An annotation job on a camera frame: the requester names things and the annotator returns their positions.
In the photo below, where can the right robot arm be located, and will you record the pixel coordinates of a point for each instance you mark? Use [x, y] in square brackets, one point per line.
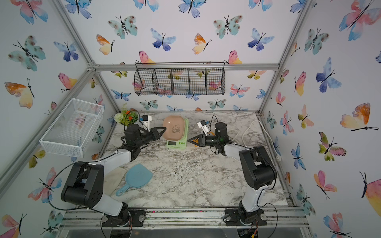
[258, 169]

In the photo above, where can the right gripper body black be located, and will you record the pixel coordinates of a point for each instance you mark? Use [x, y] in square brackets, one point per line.
[212, 141]

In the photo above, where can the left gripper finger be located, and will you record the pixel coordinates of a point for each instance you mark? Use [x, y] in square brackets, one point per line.
[146, 141]
[157, 132]

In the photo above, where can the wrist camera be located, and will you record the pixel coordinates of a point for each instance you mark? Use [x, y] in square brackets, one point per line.
[146, 120]
[204, 125]

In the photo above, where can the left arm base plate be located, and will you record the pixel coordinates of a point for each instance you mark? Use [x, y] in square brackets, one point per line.
[129, 219]

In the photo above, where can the potted plant white pot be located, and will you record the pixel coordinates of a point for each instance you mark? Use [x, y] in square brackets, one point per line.
[127, 116]

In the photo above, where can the white mesh wall basket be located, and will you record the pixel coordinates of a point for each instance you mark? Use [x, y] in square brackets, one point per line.
[71, 131]

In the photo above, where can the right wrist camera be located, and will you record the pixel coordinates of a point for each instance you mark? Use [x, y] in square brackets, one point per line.
[204, 125]

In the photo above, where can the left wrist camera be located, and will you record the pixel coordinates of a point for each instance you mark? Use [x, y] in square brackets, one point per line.
[146, 120]

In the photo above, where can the green electronic kitchen scale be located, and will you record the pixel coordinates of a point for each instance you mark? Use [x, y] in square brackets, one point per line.
[182, 143]

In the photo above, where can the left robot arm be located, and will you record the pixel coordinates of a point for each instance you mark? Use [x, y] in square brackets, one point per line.
[85, 183]

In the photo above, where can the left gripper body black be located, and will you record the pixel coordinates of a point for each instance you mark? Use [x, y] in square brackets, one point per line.
[145, 137]

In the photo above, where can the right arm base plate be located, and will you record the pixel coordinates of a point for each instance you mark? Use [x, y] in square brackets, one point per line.
[244, 218]

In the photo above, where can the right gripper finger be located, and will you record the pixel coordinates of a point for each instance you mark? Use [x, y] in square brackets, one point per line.
[198, 143]
[198, 138]

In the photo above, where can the aluminium front rail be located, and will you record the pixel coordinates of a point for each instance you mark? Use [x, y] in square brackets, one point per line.
[161, 218]

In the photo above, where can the black wire wall basket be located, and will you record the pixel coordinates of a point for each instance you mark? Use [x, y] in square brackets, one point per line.
[180, 78]

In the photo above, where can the pink bowl on scale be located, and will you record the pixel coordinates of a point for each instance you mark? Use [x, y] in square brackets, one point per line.
[175, 128]

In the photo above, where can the beige leaf pattern mat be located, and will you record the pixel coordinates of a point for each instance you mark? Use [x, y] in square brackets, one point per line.
[112, 180]

